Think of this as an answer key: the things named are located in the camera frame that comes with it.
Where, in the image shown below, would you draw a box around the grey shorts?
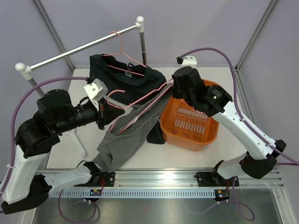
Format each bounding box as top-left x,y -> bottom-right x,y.
93,84 -> 173,173

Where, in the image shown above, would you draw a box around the pink wire hanger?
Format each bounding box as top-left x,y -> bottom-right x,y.
101,31 -> 148,77
106,78 -> 173,135

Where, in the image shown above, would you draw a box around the dark green shorts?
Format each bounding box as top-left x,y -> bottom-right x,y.
89,54 -> 167,145

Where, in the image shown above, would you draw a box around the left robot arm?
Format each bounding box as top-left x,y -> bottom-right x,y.
1,89 -> 125,215

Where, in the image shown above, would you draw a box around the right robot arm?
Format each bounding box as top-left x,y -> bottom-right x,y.
172,66 -> 286,186

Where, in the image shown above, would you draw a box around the orange plastic basket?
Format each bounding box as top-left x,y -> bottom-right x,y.
159,79 -> 220,152

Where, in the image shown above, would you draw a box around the silver clothes rack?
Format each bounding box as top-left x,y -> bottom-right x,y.
14,15 -> 148,157

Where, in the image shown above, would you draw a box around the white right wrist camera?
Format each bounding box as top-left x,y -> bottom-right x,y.
177,56 -> 197,68

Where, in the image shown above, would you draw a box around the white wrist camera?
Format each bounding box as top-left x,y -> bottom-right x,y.
84,78 -> 108,102
177,56 -> 197,68

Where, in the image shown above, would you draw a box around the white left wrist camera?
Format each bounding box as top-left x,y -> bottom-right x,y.
84,78 -> 108,102

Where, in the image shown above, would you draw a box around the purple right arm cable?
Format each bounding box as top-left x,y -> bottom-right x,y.
181,47 -> 299,167

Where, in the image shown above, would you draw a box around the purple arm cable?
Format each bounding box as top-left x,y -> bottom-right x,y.
0,76 -> 91,194
181,47 -> 299,167

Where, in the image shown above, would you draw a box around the pink wire hanger on rail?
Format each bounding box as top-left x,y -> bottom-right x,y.
101,31 -> 148,77

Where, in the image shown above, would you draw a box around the white slotted cable duct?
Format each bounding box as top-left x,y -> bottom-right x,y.
50,188 -> 230,199

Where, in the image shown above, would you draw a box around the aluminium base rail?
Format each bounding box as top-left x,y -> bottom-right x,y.
35,169 -> 285,189

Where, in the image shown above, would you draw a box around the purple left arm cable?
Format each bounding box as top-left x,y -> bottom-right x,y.
0,76 -> 91,194

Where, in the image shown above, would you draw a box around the aluminium frame post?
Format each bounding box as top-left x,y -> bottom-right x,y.
235,0 -> 279,72

